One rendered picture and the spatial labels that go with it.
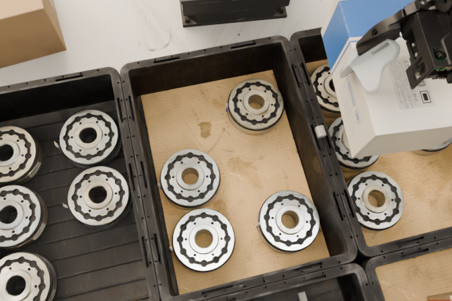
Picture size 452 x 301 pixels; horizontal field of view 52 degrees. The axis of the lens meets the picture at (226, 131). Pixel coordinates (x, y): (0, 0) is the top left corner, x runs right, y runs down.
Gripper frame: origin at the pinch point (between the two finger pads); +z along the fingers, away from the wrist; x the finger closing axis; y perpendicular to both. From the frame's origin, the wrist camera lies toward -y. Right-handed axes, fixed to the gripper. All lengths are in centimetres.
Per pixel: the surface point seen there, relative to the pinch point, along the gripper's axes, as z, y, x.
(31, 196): 25, 5, -54
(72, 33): 41, -36, -50
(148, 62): 18.0, -13.9, -32.4
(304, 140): 22.3, 1.8, -7.4
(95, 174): 25, 3, -44
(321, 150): 17.7, 5.3, -6.3
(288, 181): 27.7, 7.5, -10.2
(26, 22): 28, -31, -56
